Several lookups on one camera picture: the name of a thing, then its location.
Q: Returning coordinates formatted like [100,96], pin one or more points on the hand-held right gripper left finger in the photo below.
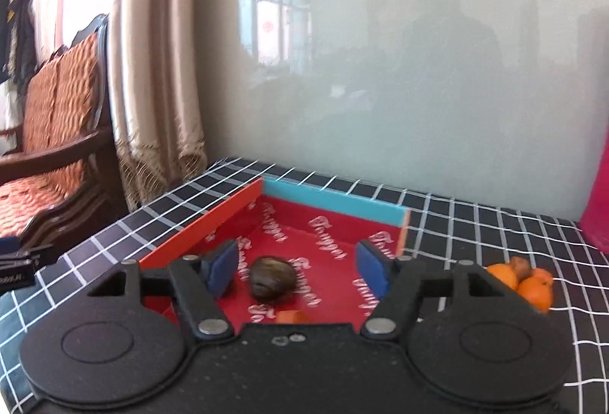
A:
[222,271]

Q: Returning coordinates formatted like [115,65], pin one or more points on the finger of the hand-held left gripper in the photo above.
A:
[33,256]
[9,245]

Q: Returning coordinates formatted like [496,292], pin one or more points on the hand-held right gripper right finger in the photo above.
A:
[373,269]

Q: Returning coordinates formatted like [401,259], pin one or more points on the dark wrinkled passion fruit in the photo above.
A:
[270,283]

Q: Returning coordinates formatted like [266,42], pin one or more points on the small orange tangerine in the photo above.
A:
[291,317]
[543,276]

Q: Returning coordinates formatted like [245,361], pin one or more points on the colourful cardboard box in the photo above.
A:
[295,228]

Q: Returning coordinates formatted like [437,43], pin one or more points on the brown round fruit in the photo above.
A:
[521,266]

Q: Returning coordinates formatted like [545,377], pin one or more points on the dark wooden cushioned chair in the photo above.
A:
[52,109]

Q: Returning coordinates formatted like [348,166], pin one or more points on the dark hanging jacket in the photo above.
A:
[24,38]

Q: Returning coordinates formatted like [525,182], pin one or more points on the beige lace curtain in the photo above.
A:
[152,62]

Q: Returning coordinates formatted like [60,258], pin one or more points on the pink thermos flask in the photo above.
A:
[597,214]

